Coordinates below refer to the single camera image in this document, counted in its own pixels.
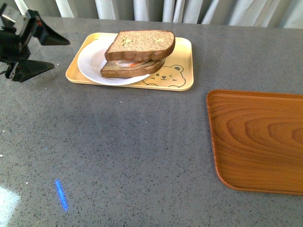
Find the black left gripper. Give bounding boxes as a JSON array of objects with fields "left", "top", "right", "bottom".
[{"left": 0, "top": 3, "right": 70, "bottom": 83}]

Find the white round plate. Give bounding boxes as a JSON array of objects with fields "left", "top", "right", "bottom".
[{"left": 77, "top": 39, "right": 149, "bottom": 86}]

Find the bread slice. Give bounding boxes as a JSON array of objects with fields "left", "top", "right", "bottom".
[
  {"left": 105, "top": 30, "right": 176, "bottom": 61},
  {"left": 100, "top": 58, "right": 166, "bottom": 78}
]

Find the fried egg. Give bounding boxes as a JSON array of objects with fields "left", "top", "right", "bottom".
[{"left": 114, "top": 60, "right": 150, "bottom": 68}]

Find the yellow bear tray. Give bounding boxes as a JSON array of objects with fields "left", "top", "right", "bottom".
[{"left": 66, "top": 33, "right": 194, "bottom": 91}]

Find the brown wooden tray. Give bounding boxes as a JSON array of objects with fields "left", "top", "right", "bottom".
[{"left": 206, "top": 90, "right": 303, "bottom": 195}]

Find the grey white curtain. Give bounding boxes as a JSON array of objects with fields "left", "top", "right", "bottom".
[{"left": 6, "top": 0, "right": 303, "bottom": 29}]

